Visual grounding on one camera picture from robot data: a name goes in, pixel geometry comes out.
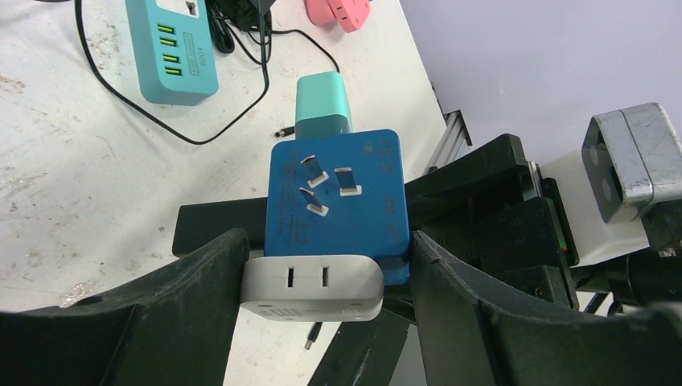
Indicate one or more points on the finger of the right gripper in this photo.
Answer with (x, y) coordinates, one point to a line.
(366, 353)
(200, 223)

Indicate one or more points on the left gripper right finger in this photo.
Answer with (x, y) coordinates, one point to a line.
(476, 330)

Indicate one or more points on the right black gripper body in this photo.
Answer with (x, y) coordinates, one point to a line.
(493, 210)

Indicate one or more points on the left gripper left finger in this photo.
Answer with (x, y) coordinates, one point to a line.
(173, 326)

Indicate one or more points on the white charger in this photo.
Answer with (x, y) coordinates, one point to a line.
(320, 288)

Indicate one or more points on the blue white small adapter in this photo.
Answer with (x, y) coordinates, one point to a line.
(341, 194)

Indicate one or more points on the teal usb charger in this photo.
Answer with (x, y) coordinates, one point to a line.
(322, 108)

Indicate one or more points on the teal power strip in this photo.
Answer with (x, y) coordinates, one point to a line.
(173, 51)

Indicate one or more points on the large black power adapter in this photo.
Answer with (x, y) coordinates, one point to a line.
(246, 15)

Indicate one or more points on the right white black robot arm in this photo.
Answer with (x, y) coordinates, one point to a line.
(634, 277)

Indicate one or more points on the pink triangular socket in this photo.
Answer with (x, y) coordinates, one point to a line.
(351, 15)

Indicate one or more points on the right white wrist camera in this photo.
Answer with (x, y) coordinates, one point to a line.
(621, 190)

